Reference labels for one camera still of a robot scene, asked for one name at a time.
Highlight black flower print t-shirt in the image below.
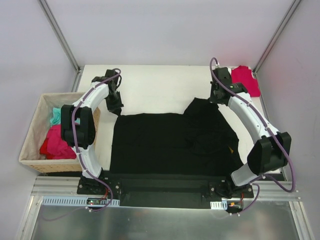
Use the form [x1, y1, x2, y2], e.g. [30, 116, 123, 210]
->
[110, 98, 243, 177]

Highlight wicker laundry basket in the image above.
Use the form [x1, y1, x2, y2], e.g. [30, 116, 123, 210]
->
[18, 91, 101, 173]

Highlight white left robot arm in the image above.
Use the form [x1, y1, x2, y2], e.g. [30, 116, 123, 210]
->
[60, 68, 124, 195]

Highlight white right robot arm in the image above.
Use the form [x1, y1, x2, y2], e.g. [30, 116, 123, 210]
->
[209, 66, 296, 198]

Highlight folded red t-shirt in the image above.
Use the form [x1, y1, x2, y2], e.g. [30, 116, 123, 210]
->
[231, 65, 261, 98]

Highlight teal t-shirt in basket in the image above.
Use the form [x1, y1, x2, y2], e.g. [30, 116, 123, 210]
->
[50, 107, 61, 127]

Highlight red t-shirt in basket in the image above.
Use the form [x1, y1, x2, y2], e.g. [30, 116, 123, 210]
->
[39, 124, 77, 160]

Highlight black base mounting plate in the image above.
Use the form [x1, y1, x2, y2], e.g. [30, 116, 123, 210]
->
[77, 171, 254, 209]

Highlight aluminium front rail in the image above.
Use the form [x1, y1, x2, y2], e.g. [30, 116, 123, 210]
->
[31, 176, 302, 202]

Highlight right white cable duct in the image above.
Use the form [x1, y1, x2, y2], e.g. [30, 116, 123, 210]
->
[209, 200, 243, 210]

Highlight white cable duct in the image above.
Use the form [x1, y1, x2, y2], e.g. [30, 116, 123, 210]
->
[209, 200, 243, 210]
[42, 196, 120, 208]

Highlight left aluminium frame post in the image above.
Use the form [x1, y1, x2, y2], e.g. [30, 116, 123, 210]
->
[37, 0, 81, 73]

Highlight aluminium frame post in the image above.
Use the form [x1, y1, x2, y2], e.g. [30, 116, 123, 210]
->
[253, 0, 303, 76]
[37, 0, 81, 73]

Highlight right aluminium frame post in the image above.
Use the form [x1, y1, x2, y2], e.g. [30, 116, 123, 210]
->
[253, 0, 303, 76]

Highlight left white cable duct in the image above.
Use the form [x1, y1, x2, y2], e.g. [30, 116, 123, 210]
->
[42, 196, 120, 208]

